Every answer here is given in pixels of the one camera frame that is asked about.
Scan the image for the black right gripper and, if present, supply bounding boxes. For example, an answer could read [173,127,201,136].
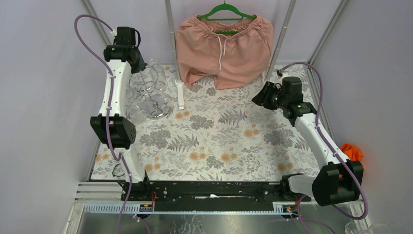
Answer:
[250,81,288,111]

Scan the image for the chrome wine glass rack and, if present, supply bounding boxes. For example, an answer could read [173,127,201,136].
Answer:
[129,66,174,120]

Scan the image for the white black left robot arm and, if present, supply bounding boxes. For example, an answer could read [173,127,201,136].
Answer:
[90,26,151,200]

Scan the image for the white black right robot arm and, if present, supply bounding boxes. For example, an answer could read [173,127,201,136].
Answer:
[252,77,364,206]

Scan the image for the clear wine glass back left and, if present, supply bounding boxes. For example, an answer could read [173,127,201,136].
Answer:
[149,59,168,90]

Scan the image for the clear wine glass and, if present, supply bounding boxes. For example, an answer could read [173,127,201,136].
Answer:
[149,59,168,90]
[130,102,148,123]

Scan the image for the clear wine glass front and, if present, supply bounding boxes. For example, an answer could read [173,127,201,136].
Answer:
[130,102,148,123]

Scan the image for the pink shorts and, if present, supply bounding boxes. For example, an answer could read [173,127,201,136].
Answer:
[175,16,274,89]

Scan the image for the floral table mat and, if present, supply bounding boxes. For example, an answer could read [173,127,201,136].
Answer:
[91,64,323,182]

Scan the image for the green clothes hanger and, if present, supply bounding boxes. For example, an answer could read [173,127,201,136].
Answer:
[197,0,257,35]

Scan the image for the orange cloth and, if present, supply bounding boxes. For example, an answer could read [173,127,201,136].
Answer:
[340,143,364,161]

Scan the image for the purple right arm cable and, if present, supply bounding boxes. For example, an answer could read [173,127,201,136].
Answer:
[277,61,370,234]

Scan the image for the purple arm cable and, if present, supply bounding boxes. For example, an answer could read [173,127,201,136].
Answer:
[277,61,370,234]
[74,14,133,234]

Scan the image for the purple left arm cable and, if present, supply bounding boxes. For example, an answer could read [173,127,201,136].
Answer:
[74,14,133,234]

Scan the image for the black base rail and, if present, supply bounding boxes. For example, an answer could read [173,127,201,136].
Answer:
[118,180,302,212]

